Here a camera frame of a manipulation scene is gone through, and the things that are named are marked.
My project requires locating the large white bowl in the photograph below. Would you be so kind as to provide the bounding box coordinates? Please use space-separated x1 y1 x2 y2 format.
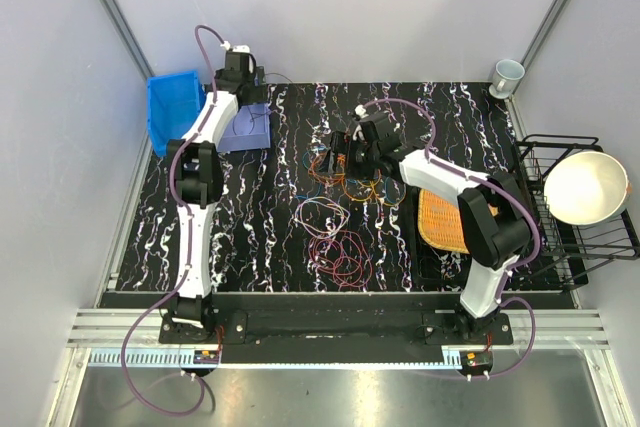
543 151 632 226

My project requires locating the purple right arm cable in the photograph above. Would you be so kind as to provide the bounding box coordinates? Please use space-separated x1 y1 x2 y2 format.
357 97 544 381

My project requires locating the blue plastic bin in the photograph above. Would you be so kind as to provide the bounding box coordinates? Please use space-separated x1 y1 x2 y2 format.
147 70 206 157

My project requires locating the yellow cable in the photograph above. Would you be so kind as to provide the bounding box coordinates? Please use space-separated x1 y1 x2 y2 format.
329 151 409 207

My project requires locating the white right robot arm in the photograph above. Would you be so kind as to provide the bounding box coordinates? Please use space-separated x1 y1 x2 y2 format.
321 112 540 344

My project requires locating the lavender plastic box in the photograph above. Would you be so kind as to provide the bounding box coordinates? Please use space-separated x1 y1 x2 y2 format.
218 103 271 153

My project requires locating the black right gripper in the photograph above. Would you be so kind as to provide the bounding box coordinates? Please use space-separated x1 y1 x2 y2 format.
317 131 380 182

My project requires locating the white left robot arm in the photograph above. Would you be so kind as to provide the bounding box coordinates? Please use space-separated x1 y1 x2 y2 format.
166 45 266 343

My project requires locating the black wire dish rack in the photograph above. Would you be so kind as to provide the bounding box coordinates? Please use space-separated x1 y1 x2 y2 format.
512 134 639 284

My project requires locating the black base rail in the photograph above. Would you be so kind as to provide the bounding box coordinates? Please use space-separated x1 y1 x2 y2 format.
160 310 513 369

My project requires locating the pink cable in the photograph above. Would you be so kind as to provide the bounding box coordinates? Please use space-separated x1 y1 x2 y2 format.
307 229 376 292

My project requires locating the orange cable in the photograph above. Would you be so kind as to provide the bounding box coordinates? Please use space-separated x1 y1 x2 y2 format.
307 144 386 204

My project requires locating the aluminium frame rail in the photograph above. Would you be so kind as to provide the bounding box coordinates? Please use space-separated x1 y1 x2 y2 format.
69 308 609 350

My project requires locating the white cable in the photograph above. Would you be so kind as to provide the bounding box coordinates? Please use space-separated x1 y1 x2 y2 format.
293 196 351 241

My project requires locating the orange woven mat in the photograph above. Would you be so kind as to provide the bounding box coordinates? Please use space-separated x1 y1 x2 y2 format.
417 190 469 254

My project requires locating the white ceramic mug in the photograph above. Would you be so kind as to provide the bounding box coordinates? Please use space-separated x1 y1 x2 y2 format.
489 59 526 99

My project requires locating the blue cable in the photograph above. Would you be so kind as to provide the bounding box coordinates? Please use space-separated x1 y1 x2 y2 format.
293 151 407 208

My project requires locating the brown cable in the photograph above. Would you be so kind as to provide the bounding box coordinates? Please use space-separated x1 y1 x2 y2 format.
232 74 294 138

